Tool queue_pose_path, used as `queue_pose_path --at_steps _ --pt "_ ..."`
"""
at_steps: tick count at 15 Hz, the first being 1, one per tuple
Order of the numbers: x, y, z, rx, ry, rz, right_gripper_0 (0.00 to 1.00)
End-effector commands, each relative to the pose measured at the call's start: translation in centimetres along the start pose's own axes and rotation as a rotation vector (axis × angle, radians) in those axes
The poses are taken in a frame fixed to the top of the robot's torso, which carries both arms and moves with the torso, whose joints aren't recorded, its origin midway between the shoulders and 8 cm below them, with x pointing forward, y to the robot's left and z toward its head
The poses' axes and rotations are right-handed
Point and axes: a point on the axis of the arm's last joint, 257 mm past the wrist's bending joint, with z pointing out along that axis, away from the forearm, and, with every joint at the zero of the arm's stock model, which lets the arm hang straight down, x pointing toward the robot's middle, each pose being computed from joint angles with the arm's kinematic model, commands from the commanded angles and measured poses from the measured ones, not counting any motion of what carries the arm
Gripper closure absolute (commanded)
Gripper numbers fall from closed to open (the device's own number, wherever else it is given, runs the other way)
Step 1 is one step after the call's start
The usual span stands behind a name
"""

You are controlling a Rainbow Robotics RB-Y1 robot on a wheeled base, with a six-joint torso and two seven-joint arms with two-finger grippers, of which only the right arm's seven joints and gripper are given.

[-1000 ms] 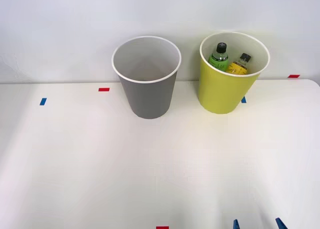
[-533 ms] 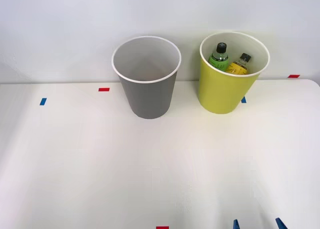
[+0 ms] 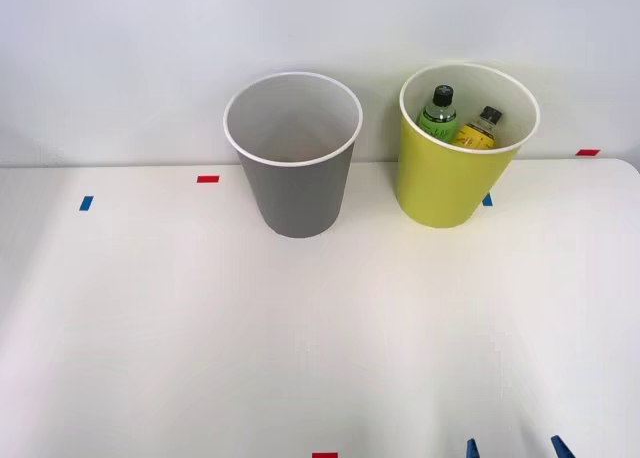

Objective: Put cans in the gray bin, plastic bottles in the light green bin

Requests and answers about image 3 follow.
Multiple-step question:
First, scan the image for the green bottle with black cap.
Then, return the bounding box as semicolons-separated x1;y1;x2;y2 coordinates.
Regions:
417;84;460;146

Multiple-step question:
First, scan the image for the yellow-green plastic waste bin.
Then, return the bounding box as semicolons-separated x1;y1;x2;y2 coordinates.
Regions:
398;62;542;230

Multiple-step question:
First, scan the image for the grey plastic waste bin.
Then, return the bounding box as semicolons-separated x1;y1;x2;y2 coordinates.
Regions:
222;70;364;239

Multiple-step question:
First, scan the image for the yellow bottle with black cap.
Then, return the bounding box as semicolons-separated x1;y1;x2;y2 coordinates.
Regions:
455;105;504;153

